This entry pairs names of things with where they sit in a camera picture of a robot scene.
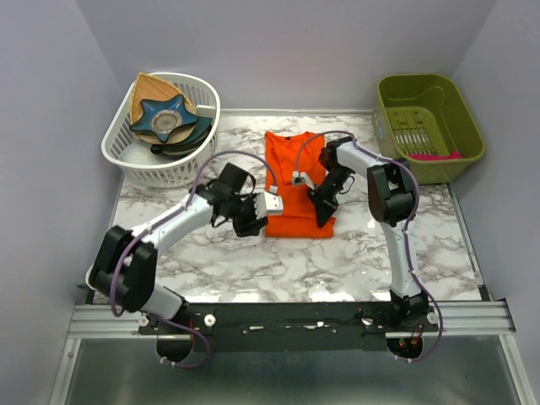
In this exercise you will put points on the dark stacked plates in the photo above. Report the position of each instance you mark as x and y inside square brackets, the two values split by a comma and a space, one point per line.
[186, 147]

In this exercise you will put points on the aluminium rail frame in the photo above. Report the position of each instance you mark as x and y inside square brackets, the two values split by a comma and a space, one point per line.
[461, 319]

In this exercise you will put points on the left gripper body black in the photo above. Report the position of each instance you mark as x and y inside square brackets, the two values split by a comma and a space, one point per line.
[245, 220]

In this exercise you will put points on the orange t shirt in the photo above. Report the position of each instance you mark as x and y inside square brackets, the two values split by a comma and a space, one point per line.
[298, 220]

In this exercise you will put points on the woven bamboo leaf tray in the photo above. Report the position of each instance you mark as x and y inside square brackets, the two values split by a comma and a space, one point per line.
[149, 87]

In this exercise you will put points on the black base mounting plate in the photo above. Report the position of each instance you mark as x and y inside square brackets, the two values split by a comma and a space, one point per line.
[288, 327]

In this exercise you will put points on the white paper cup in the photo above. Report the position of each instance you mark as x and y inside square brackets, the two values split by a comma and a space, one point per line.
[87, 279]

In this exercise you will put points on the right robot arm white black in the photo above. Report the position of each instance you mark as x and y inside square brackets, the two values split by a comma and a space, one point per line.
[393, 199]

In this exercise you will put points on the pink cloth in bin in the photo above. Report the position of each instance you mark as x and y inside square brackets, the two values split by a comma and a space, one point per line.
[436, 157]

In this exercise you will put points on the blue star shaped dish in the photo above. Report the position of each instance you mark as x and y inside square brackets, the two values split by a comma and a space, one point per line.
[167, 122]

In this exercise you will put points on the green plastic bin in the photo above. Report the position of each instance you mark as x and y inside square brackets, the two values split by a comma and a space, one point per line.
[425, 113]

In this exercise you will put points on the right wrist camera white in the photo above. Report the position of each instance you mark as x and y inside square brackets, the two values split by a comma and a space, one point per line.
[302, 179]

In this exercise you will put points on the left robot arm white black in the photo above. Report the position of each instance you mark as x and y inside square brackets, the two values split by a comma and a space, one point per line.
[125, 267]

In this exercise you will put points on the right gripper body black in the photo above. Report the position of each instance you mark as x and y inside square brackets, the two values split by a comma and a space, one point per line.
[332, 184]

